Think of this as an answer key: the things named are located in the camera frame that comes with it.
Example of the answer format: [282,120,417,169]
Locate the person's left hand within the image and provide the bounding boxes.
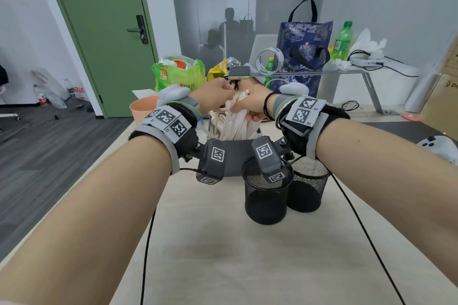
[191,78,235,116]

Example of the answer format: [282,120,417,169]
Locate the bundle of white paper straws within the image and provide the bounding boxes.
[203,110,229,141]
[214,89,267,142]

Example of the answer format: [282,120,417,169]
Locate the person's right hand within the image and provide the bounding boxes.
[230,79,274,122]

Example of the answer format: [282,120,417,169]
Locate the black camera cable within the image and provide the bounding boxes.
[331,172,407,305]
[140,167,201,305]

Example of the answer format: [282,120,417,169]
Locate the green soda bottle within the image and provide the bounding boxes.
[331,20,354,61]

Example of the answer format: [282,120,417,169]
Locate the blue patterned tote bag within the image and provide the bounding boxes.
[271,0,334,99]

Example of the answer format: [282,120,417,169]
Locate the white bag red print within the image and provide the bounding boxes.
[71,85,90,102]

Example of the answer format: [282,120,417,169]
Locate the black door lock handle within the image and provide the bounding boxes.
[127,14,149,45]

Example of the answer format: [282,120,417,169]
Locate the black power cable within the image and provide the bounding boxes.
[347,50,419,79]

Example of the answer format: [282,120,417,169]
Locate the clear tape roll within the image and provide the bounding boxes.
[254,47,285,75]

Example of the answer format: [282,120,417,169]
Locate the dark grey box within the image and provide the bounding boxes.
[198,117,272,178]

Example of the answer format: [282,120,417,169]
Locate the white paper sheet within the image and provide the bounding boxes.
[131,88,158,99]

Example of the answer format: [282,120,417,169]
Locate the grey smartphone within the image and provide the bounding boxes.
[228,66,251,80]

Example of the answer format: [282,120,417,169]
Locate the translucent plastic bag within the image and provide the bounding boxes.
[30,68,71,109]

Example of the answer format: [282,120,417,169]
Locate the person's left forearm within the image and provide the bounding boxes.
[0,135,172,305]

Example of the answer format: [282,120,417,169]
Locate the bottle with red label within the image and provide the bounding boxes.
[33,83,49,106]

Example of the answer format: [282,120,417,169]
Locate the black bracelet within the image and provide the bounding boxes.
[263,92,278,122]

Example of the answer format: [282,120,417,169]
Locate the pink plastic bin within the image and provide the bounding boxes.
[129,95,160,125]

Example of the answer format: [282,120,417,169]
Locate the green plastic bag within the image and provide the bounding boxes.
[152,56,207,93]

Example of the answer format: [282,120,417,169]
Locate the white wrist tracker puck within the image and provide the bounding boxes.
[279,82,310,97]
[156,83,191,103]

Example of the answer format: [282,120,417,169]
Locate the small green bottle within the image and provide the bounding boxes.
[264,57,275,87]

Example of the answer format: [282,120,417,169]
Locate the white power hub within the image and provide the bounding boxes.
[350,57,385,68]

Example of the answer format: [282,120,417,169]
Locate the green door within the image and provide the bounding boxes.
[39,0,158,119]

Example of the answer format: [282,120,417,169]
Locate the large brown cardboard box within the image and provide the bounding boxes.
[418,72,458,134]
[436,29,458,77]

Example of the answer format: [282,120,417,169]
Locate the white crumpled plastic bag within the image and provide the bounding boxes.
[352,28,388,61]

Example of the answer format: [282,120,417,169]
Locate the black mesh cup front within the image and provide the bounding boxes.
[241,155,295,226]

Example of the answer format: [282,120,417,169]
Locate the yellow snack bag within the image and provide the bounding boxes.
[207,57,241,82]

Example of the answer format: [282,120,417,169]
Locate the black wrist band marker plates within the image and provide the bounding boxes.
[128,96,203,175]
[273,95,351,161]

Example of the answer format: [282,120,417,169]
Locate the black desk mat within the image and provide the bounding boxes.
[361,121,458,166]

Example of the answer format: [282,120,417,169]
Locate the white low cabinet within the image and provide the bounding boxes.
[318,61,430,105]

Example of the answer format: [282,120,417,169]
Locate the black mesh cup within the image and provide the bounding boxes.
[286,152,331,214]
[241,155,295,226]

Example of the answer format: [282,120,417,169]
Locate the white game controller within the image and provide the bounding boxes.
[416,135,458,166]

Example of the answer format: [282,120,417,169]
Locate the dark grey wrist camera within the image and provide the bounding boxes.
[196,138,227,186]
[250,135,290,184]

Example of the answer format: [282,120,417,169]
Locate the clear acrylic desk riser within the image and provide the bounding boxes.
[250,63,401,116]

